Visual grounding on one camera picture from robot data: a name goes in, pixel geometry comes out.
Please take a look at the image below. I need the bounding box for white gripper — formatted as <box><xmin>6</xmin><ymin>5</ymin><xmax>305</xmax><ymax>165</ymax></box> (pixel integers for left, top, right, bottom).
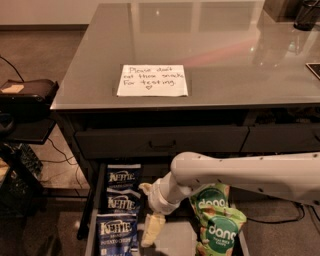
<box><xmin>139</xmin><ymin>179</ymin><xmax>180</xmax><ymax>248</ymax></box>

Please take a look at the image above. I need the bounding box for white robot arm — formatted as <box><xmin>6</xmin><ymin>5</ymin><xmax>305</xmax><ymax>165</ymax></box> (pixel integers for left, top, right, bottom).
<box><xmin>139</xmin><ymin>152</ymin><xmax>320</xmax><ymax>247</ymax></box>

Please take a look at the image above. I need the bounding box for middle blue Kettle chip bag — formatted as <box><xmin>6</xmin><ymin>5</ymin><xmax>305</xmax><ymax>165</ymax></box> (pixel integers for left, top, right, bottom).
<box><xmin>106</xmin><ymin>189</ymin><xmax>141</xmax><ymax>213</ymax></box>

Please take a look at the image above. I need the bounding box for blue kettle chip bag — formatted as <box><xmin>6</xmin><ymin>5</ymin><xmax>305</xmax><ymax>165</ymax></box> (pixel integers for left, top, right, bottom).
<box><xmin>106</xmin><ymin>164</ymin><xmax>142</xmax><ymax>190</ymax></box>
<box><xmin>96</xmin><ymin>213</ymin><xmax>137</xmax><ymax>256</ymax></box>
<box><xmin>106</xmin><ymin>189</ymin><xmax>141</xmax><ymax>213</ymax></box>

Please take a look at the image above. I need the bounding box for back blue Kettle chip bag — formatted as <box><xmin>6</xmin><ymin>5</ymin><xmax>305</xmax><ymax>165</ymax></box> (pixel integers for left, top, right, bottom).
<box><xmin>106</xmin><ymin>164</ymin><xmax>142</xmax><ymax>190</ymax></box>

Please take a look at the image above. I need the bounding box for open middle drawer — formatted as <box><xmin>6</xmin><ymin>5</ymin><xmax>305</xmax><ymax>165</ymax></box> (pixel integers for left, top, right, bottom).
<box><xmin>83</xmin><ymin>161</ymin><xmax>251</xmax><ymax>256</ymax></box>

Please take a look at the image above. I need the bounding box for front blue Kettle chip bag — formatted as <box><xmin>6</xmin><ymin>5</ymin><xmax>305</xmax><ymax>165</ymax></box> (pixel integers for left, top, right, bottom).
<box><xmin>96</xmin><ymin>213</ymin><xmax>137</xmax><ymax>256</ymax></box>

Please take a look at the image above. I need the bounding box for middle green Dang chip bag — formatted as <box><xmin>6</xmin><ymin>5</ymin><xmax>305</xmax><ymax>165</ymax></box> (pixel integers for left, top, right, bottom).
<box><xmin>189</xmin><ymin>183</ymin><xmax>230</xmax><ymax>212</ymax></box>

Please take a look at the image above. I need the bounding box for green dang chip bag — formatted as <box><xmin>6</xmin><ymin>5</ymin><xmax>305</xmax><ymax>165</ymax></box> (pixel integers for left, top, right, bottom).
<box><xmin>189</xmin><ymin>183</ymin><xmax>230</xmax><ymax>212</ymax></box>
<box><xmin>196</xmin><ymin>206</ymin><xmax>247</xmax><ymax>256</ymax></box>

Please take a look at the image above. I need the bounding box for closed top left drawer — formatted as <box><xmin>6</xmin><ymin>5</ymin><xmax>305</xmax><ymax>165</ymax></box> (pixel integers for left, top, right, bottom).
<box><xmin>75</xmin><ymin>126</ymin><xmax>248</xmax><ymax>159</ymax></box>

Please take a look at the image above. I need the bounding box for front green Dang chip bag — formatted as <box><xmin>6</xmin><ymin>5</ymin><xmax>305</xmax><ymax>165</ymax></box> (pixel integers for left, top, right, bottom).
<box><xmin>196</xmin><ymin>206</ymin><xmax>247</xmax><ymax>256</ymax></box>

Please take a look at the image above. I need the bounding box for top right drawer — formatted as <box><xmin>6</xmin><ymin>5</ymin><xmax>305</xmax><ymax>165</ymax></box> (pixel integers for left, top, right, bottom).
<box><xmin>242</xmin><ymin>123</ymin><xmax>320</xmax><ymax>153</ymax></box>

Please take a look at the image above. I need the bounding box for black cup on counter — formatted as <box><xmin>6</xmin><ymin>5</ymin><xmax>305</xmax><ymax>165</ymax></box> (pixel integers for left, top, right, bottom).
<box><xmin>294</xmin><ymin>0</ymin><xmax>320</xmax><ymax>31</ymax></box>

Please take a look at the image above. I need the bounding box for white handwritten paper note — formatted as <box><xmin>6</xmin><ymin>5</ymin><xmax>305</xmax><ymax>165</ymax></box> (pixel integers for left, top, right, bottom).
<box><xmin>117</xmin><ymin>65</ymin><xmax>189</xmax><ymax>97</ymax></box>

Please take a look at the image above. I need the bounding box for black plastic crate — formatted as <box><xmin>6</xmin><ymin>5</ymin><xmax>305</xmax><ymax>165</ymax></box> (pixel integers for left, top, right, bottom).
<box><xmin>0</xmin><ymin>143</ymin><xmax>43</xmax><ymax>217</ymax></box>

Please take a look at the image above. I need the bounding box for black side shelf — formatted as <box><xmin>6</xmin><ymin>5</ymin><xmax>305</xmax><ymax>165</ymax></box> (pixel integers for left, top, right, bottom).
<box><xmin>0</xmin><ymin>118</ymin><xmax>56</xmax><ymax>145</ymax></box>

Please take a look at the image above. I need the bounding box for black device on side stand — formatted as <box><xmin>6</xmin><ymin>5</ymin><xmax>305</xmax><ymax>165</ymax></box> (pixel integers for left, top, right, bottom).
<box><xmin>0</xmin><ymin>79</ymin><xmax>59</xmax><ymax>120</ymax></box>

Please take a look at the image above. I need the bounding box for black floor cable left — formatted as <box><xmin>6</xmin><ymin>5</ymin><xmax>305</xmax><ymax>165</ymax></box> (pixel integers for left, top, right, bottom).
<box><xmin>39</xmin><ymin>137</ymin><xmax>84</xmax><ymax>189</ymax></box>

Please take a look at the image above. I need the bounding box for black floor cable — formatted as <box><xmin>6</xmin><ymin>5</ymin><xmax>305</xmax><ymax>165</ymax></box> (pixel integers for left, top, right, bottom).
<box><xmin>246</xmin><ymin>201</ymin><xmax>306</xmax><ymax>225</ymax></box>
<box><xmin>39</xmin><ymin>137</ymin><xmax>84</xmax><ymax>189</ymax></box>

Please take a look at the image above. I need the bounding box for black floor cable right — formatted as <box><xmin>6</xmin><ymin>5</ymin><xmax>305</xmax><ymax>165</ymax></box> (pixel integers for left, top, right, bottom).
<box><xmin>246</xmin><ymin>201</ymin><xmax>306</xmax><ymax>225</ymax></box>

